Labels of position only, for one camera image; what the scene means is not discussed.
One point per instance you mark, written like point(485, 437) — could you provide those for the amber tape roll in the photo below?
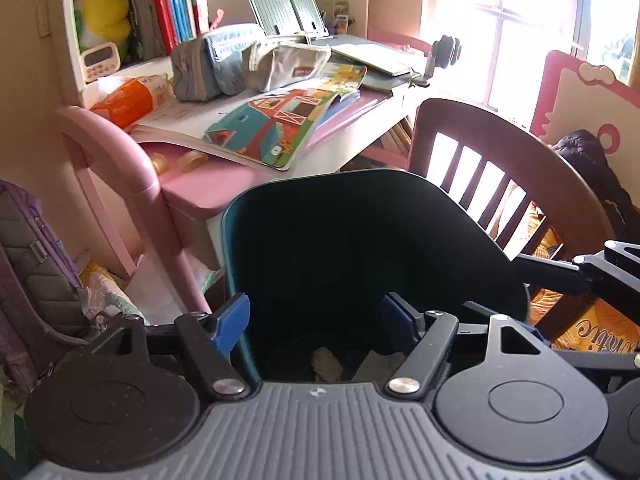
point(162, 162)
point(192, 160)

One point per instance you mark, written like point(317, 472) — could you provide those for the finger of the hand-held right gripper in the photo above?
point(595, 359)
point(550, 271)

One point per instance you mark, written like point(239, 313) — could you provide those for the colourful picture book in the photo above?
point(270, 125)

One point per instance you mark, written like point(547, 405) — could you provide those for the window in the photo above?
point(505, 20)

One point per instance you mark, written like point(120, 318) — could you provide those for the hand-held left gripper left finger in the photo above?
point(231, 322)

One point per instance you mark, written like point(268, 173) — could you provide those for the crumpled paper scrap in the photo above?
point(327, 362)

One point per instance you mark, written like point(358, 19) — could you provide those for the yellow plush toy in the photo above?
point(105, 12)

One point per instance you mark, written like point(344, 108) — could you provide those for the small photo card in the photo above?
point(341, 20)

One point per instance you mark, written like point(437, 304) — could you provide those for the brown wooden chair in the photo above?
point(500, 130)

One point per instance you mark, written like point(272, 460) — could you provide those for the white digital timer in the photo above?
point(99, 60)

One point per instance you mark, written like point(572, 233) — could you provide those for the orange tissue pack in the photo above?
point(127, 100)

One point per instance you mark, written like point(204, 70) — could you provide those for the pink desk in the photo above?
point(200, 190)

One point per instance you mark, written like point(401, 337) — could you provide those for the blue grey pencil case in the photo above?
point(210, 65)

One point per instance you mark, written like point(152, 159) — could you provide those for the orange patterned blanket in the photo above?
point(595, 330)

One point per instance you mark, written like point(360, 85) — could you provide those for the dark teal trash bin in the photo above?
point(350, 240)

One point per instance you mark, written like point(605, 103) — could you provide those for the pink cat-shaped board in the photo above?
point(575, 95)

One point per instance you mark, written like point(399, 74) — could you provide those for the pink book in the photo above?
point(350, 110)

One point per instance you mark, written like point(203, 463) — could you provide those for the white desk hutch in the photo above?
point(67, 35)

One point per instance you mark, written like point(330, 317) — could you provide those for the row of upright books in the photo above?
point(160, 0)

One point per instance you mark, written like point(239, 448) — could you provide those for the beige pencil case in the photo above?
point(285, 65)

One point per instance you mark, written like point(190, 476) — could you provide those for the pale patterned cloth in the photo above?
point(107, 290)

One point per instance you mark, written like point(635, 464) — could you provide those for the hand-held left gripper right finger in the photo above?
point(400, 316)

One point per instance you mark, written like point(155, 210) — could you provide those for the purple backpack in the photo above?
point(30, 260)

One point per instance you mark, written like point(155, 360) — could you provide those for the black jacket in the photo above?
point(595, 170)

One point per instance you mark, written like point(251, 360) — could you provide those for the green book stand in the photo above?
point(282, 5)

